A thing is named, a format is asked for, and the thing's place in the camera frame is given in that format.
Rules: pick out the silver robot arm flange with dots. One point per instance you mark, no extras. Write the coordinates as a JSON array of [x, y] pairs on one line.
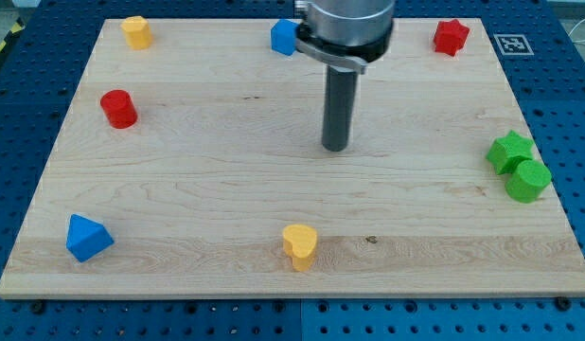
[[344, 34]]

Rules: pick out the white fiducial marker tag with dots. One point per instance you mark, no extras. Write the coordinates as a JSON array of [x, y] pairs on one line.
[[513, 45]]

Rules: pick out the red cylinder block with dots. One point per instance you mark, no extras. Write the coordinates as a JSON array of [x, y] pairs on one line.
[[118, 107]]

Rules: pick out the yellow hexagon block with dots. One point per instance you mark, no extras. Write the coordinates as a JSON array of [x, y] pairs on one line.
[[137, 32]]

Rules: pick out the blue triangle block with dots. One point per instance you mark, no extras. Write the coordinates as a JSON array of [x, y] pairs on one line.
[[86, 238]]

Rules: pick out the yellow black hazard tape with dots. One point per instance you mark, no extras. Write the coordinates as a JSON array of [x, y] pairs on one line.
[[11, 38]]

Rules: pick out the red star block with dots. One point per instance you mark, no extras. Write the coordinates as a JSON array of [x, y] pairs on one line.
[[450, 37]]

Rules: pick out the blue cube block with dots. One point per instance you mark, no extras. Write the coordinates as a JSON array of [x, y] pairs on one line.
[[283, 37]]

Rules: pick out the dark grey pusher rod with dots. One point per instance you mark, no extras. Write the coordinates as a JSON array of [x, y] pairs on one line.
[[340, 91]]

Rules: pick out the yellow heart block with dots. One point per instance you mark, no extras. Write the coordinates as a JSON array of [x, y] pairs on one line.
[[300, 244]]

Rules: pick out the wooden board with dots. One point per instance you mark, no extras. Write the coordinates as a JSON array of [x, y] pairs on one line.
[[226, 152]]

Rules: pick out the green star block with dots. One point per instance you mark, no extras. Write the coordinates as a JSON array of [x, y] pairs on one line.
[[507, 152]]

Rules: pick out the green cylinder block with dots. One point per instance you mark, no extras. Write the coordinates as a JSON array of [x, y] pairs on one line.
[[528, 181]]

